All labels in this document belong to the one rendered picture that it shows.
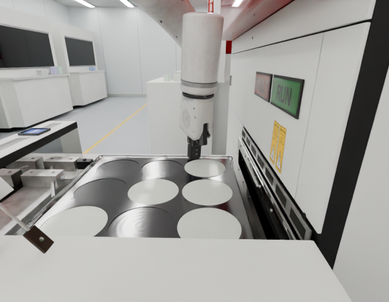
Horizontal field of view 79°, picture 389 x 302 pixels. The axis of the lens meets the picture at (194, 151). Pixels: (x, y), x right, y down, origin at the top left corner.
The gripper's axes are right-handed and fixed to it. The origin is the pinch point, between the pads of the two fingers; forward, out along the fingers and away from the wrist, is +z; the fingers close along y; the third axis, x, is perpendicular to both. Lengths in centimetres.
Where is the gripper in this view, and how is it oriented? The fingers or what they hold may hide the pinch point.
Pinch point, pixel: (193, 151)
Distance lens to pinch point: 62.3
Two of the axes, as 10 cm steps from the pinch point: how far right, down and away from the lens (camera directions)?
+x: 9.0, -1.6, 4.1
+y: 4.4, 4.5, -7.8
